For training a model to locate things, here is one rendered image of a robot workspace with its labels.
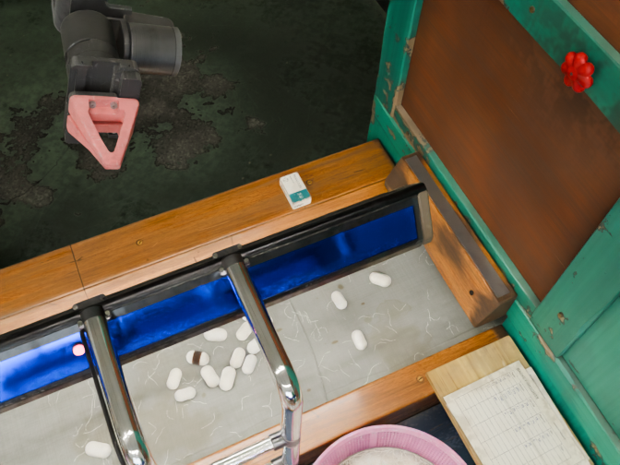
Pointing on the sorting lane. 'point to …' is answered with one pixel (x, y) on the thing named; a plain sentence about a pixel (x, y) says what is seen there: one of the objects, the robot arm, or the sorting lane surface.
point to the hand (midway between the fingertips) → (112, 160)
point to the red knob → (578, 71)
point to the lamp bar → (215, 292)
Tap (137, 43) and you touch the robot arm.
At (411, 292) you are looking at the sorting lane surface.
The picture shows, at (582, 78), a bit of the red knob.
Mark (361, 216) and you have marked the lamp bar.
